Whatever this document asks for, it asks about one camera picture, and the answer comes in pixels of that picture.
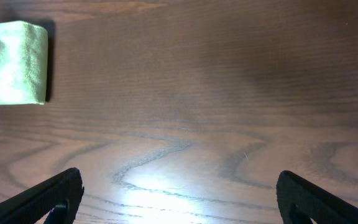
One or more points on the green microfiber cloth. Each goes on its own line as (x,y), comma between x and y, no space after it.
(23,63)

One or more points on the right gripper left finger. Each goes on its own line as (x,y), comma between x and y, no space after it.
(57,198)

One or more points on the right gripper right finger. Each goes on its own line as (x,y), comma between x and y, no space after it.
(300,201)

